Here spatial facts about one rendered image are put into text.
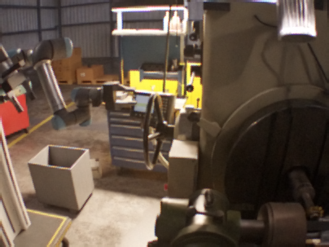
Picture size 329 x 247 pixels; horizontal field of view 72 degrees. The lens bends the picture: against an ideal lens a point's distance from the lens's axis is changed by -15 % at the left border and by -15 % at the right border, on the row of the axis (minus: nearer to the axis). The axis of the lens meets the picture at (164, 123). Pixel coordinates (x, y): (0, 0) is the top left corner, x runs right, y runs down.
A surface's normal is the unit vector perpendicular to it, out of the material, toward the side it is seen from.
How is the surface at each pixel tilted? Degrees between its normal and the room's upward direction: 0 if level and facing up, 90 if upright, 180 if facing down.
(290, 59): 90
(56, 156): 90
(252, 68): 90
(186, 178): 90
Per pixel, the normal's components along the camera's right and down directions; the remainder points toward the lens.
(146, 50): -0.22, 0.36
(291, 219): -0.07, -0.70
